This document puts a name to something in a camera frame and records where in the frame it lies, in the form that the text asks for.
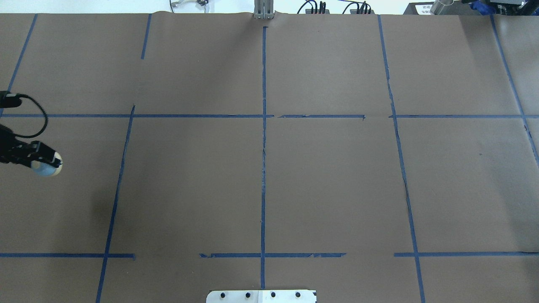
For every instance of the black device with white label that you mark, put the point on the black device with white label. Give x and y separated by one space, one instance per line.
423 8

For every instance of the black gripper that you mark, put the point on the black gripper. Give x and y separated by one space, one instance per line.
9 145

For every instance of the brown paper table cover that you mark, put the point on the brown paper table cover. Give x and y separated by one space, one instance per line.
376 159

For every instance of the black cable connector box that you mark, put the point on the black cable connector box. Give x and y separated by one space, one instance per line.
357 8
313 7

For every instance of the grey aluminium profile post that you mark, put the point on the grey aluminium profile post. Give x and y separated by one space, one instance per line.
264 9

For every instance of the silver metal mounting plate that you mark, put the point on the silver metal mounting plate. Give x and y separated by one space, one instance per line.
262 296

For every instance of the far left blue tape line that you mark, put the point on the far left blue tape line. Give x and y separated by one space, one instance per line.
15 32

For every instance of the small metal bracket parts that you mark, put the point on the small metal bracket parts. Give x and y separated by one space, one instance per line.
190 6

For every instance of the black cable connector box right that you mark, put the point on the black cable connector box right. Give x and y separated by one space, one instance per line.
357 8

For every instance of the short blue tape strip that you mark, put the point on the short blue tape strip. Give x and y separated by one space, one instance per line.
146 36

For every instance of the black cable connector box left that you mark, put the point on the black cable connector box left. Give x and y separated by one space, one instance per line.
313 7

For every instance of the silver metal cylinder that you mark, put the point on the silver metal cylinder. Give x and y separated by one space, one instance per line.
441 7

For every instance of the blue bell with cream base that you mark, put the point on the blue bell with cream base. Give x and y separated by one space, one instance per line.
45 169

